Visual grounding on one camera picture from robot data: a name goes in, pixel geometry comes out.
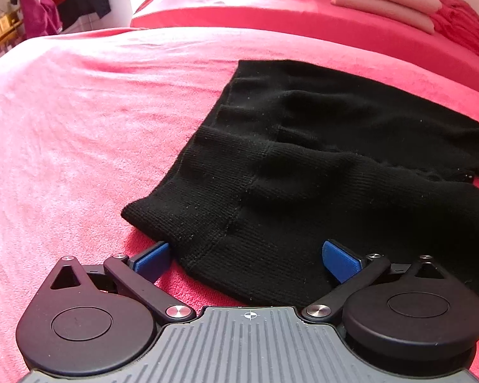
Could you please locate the lower folded beige cloth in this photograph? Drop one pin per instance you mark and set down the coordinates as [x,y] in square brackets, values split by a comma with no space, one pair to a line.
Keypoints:
[392,11]

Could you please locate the red far bed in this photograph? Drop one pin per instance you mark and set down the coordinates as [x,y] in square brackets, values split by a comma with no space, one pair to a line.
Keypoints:
[321,20]

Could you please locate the folded red towel stack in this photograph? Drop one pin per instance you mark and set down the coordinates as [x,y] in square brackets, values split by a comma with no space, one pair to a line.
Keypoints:
[458,22]

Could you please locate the hanging black garment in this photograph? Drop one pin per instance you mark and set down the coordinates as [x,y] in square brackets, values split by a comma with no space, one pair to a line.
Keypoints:
[70,10]

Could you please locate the hanging maroon garment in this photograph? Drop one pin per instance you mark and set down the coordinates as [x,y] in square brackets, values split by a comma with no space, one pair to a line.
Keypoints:
[40,18]

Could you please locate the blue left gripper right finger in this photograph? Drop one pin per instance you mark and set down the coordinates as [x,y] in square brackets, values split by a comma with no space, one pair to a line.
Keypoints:
[340,261]

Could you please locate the black knit pants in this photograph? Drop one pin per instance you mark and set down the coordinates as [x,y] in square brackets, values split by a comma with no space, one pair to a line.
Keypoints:
[293,154]

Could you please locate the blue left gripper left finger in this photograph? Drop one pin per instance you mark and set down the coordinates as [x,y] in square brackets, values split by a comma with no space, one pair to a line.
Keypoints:
[152,262]

